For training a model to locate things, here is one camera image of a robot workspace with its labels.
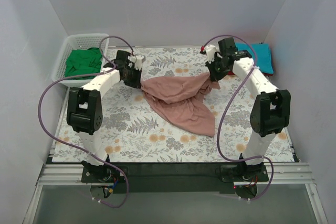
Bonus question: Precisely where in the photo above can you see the blue folded t shirt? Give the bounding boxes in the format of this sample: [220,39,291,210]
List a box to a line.
[251,44,274,74]

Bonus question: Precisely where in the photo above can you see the purple cable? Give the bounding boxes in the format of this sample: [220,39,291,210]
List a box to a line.
[203,34,274,201]
[38,35,137,209]

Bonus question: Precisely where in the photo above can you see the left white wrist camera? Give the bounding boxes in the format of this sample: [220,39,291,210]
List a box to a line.
[128,55,145,71]

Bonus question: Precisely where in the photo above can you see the aluminium rail frame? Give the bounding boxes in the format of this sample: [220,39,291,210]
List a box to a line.
[24,163,327,223]

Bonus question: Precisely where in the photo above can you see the floral table mat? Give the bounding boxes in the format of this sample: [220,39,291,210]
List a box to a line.
[51,47,295,163]

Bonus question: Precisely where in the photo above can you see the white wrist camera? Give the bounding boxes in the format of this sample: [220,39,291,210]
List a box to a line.
[200,45,217,63]
[128,55,145,71]

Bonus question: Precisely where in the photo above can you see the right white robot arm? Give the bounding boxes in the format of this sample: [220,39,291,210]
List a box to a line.
[200,35,291,181]

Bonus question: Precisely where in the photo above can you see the pink t shirt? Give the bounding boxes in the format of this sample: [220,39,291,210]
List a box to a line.
[141,73,220,137]

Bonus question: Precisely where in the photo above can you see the white plastic basket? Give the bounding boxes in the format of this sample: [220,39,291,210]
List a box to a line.
[51,33,109,87]

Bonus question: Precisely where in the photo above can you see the green t shirt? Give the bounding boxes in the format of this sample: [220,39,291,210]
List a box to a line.
[64,47,102,77]

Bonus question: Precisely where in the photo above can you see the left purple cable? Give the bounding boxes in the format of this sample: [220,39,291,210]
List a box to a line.
[38,35,137,209]

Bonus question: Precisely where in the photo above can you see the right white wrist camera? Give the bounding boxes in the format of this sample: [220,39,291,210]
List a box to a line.
[200,45,217,63]

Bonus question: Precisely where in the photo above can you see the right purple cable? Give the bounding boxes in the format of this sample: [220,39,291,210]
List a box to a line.
[203,34,274,201]

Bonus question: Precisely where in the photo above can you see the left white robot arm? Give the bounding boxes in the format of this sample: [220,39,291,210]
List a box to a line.
[67,50,145,182]

